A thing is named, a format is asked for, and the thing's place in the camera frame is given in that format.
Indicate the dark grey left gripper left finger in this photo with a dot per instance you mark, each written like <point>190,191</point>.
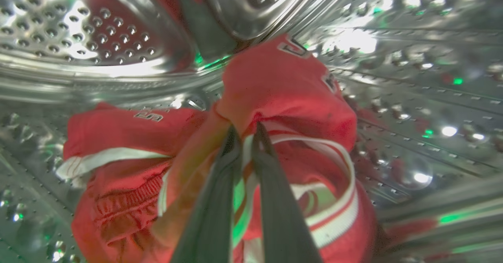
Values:
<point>212,216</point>

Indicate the red jersey with white trim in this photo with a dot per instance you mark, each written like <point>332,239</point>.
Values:
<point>283,94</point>

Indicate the stainless steel washing machine drum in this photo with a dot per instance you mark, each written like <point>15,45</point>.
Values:
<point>424,98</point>

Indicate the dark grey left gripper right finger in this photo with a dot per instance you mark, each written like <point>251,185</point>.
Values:
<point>283,216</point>

